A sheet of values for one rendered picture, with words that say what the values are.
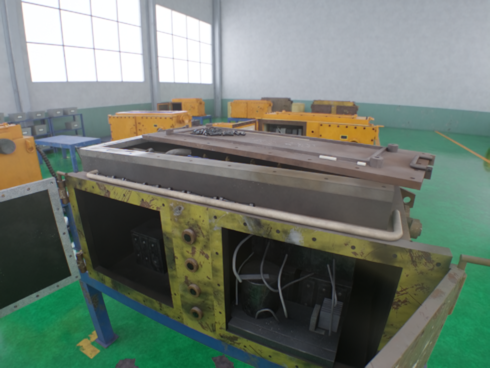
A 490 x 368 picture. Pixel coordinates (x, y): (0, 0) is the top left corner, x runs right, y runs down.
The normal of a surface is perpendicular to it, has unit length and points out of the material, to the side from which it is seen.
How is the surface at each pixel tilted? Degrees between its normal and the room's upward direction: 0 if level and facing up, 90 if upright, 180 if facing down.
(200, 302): 90
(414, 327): 0
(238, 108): 90
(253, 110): 90
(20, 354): 0
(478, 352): 0
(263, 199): 90
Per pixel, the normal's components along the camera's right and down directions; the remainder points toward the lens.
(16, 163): 0.91, 0.13
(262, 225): -0.44, 0.29
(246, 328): 0.00, -0.95
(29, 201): 0.81, 0.19
